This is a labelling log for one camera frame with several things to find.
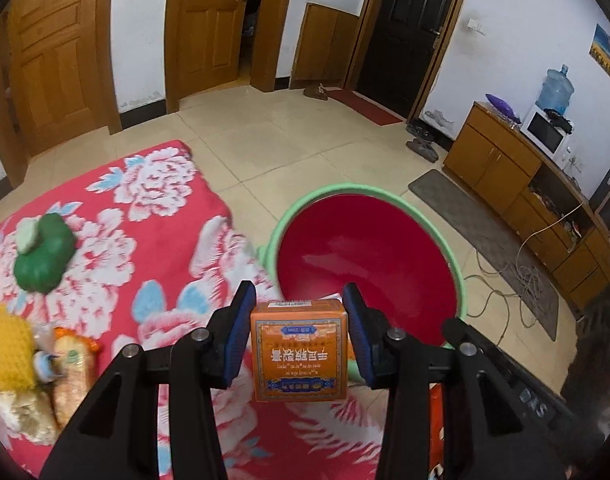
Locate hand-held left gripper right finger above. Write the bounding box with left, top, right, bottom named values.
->
left=342, top=282, right=568, bottom=480

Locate low wooden wall panel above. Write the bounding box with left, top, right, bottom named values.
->
left=291, top=2, right=360, bottom=90

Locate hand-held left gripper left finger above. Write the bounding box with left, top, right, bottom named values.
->
left=39, top=280, right=258, bottom=480

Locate white cable tangle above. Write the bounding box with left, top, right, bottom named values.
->
left=460, top=202, right=586, bottom=333

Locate red floral blanket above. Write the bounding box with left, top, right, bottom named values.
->
left=0, top=140, right=390, bottom=480

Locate small green blue toy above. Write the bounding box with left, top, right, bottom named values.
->
left=32, top=351, right=60, bottom=386

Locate orange printed box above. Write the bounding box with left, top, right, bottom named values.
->
left=250, top=298, right=350, bottom=402

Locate grey floor mat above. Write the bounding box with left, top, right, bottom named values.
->
left=409, top=169, right=560, bottom=342

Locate black item on microwave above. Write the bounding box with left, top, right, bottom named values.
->
left=544, top=108, right=574, bottom=134

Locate cream paper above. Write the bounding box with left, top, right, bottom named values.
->
left=0, top=389, right=58, bottom=445

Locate yellow knitted cloth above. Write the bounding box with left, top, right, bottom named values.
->
left=0, top=305, right=38, bottom=393

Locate red doormat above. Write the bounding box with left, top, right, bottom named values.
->
left=327, top=89, right=404, bottom=126

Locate green plush toy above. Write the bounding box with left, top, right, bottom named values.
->
left=13, top=212, right=76, bottom=293

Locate orange snack packet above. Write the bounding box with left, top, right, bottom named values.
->
left=52, top=327, right=103, bottom=428

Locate wide wooden door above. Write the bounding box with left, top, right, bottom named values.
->
left=7, top=0, right=110, bottom=156

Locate white microwave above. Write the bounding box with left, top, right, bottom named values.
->
left=520, top=108, right=572, bottom=160

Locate blue water jug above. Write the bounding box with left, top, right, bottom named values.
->
left=537, top=64, right=576, bottom=117

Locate red basin with green rim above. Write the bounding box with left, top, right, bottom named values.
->
left=257, top=183, right=468, bottom=386

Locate dark shoe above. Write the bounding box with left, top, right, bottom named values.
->
left=405, top=119, right=436, bottom=141
left=406, top=138, right=439, bottom=162

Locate wooden cabinet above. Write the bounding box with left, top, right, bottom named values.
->
left=443, top=101, right=610, bottom=311

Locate purple bag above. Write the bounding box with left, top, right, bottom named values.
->
left=485, top=93, right=516, bottom=117

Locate black entry door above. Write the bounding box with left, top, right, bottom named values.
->
left=357, top=0, right=466, bottom=118

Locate narrow wooden door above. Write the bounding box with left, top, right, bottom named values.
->
left=167, top=0, right=246, bottom=101

